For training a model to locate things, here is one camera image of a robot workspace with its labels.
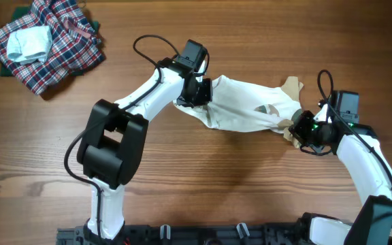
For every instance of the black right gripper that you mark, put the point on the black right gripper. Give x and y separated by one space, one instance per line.
305 129

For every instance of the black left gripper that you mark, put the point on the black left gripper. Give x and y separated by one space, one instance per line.
205 96

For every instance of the white baby shirt tan sleeves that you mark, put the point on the white baby shirt tan sleeves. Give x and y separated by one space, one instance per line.
245 107

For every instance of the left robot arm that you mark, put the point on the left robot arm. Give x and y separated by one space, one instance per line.
112 144

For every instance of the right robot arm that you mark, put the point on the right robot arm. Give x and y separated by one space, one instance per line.
358 149

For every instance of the plaid flannel shirt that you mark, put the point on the plaid flannel shirt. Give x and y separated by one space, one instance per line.
74 44

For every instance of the light blue folded garment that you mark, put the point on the light blue folded garment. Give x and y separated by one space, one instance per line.
29 45

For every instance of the dark green folded cloth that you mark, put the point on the dark green folded cloth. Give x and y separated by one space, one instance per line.
21 11

